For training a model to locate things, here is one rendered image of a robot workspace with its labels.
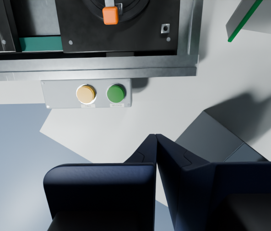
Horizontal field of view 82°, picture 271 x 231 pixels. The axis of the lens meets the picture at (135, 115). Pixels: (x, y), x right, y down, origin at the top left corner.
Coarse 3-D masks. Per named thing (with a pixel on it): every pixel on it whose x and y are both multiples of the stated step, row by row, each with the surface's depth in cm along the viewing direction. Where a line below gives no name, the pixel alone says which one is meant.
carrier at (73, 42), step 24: (72, 0) 30; (96, 0) 28; (120, 0) 28; (144, 0) 28; (168, 0) 30; (72, 24) 31; (96, 24) 31; (120, 24) 31; (144, 24) 31; (72, 48) 33; (96, 48) 32; (120, 48) 32; (144, 48) 32; (168, 48) 32
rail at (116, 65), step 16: (0, 64) 35; (16, 64) 35; (32, 64) 35; (48, 64) 35; (64, 64) 35; (80, 64) 35; (96, 64) 34; (112, 64) 34; (128, 64) 34; (144, 64) 34; (160, 64) 34; (176, 64) 35; (192, 64) 35; (0, 80) 36; (16, 80) 36
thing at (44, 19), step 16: (16, 0) 35; (32, 0) 35; (48, 0) 34; (16, 16) 36; (32, 16) 36; (48, 16) 35; (32, 32) 37; (48, 32) 37; (32, 48) 35; (48, 48) 35
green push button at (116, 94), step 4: (108, 88) 35; (112, 88) 35; (116, 88) 35; (120, 88) 35; (108, 92) 35; (112, 92) 35; (116, 92) 35; (120, 92) 35; (124, 92) 36; (108, 96) 36; (112, 96) 36; (116, 96) 36; (120, 96) 36; (124, 96) 36; (112, 100) 36; (116, 100) 36; (120, 100) 36
